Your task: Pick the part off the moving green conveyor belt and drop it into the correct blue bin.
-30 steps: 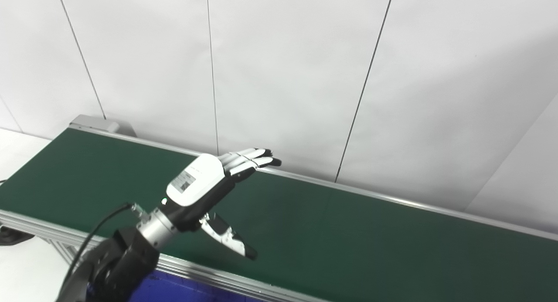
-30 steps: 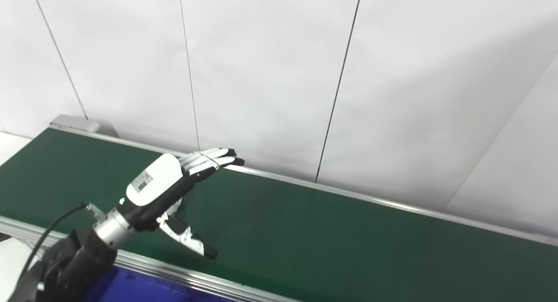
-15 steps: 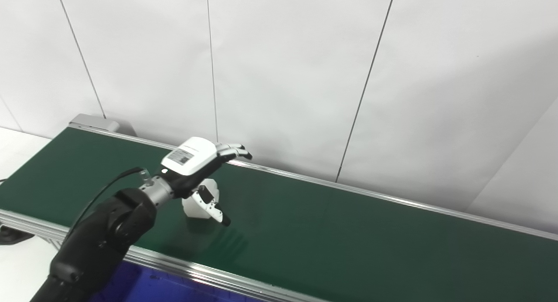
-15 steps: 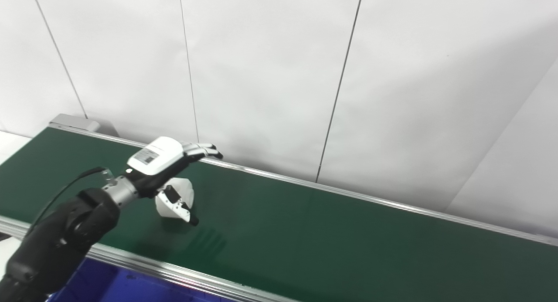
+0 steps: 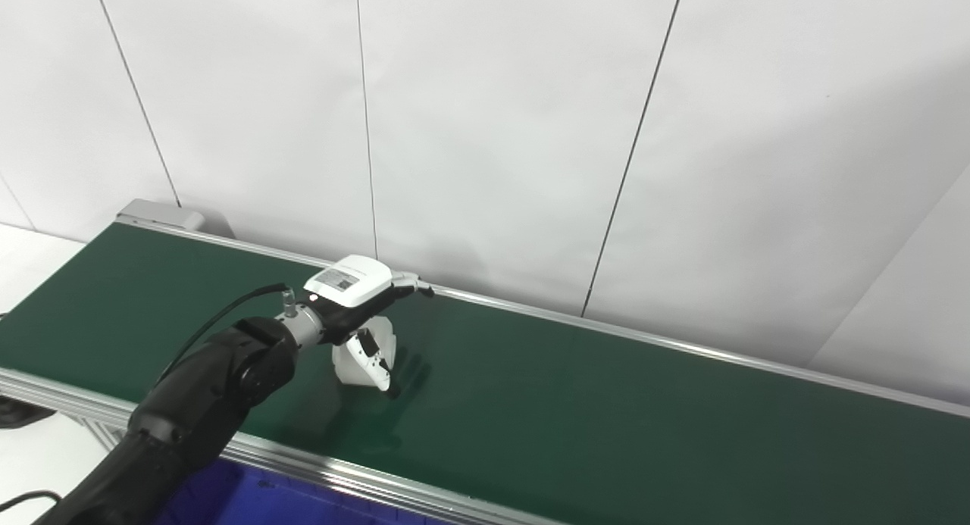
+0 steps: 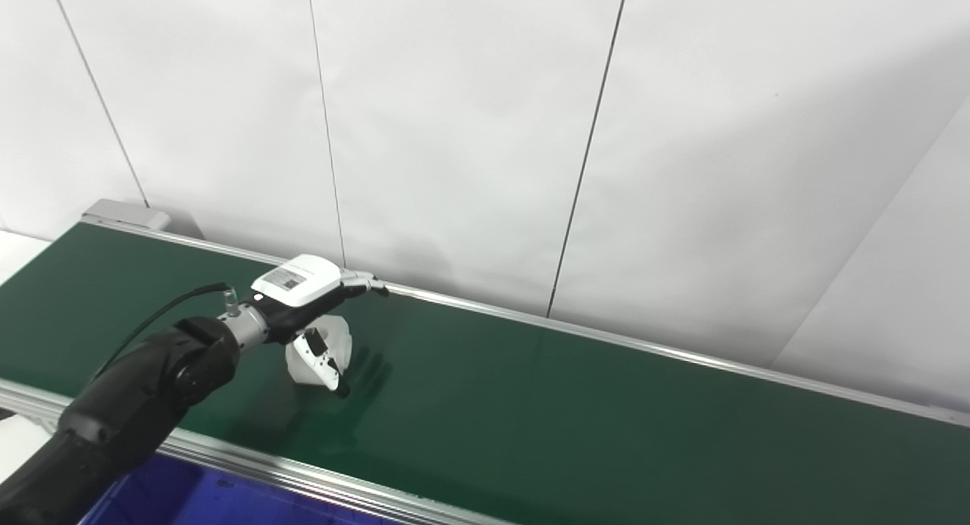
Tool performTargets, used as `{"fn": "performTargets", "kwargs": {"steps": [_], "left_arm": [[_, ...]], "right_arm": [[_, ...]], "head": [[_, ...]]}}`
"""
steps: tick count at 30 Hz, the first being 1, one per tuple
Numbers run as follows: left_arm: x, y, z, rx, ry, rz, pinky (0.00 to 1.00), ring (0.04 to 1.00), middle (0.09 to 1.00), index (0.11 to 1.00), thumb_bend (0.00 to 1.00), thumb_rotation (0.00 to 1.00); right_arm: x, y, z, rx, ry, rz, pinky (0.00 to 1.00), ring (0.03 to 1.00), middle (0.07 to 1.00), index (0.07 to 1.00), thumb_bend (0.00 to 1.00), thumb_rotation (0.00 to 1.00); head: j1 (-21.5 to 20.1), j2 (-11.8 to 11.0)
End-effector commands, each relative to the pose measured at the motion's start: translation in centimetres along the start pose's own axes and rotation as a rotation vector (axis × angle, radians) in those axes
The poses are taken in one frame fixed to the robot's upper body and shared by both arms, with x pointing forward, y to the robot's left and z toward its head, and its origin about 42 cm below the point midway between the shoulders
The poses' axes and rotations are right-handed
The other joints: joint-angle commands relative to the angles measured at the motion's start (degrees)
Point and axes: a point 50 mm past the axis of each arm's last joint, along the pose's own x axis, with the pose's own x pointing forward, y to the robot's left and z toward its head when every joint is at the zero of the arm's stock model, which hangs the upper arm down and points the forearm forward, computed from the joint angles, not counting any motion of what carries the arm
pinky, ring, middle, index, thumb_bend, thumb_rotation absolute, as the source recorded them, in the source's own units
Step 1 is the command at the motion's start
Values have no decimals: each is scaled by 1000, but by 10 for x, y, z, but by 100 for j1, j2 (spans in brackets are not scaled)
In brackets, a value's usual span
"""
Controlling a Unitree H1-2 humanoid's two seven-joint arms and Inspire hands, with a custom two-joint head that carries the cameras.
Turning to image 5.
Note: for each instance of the aluminium conveyor leg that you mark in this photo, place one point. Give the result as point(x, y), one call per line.
point(102, 434)

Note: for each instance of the green conveyor belt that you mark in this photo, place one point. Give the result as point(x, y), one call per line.
point(364, 485)
point(606, 404)

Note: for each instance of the large blue plastic bin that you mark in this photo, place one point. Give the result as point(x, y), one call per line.
point(250, 498)

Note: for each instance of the grey conveyor motor housing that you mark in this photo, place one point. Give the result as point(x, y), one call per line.
point(163, 214)

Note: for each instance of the white hexagonal plastic part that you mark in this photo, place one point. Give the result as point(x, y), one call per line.
point(383, 339)

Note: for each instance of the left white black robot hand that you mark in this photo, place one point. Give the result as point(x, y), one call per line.
point(356, 279)

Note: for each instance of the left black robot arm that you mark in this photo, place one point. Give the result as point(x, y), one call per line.
point(212, 389)

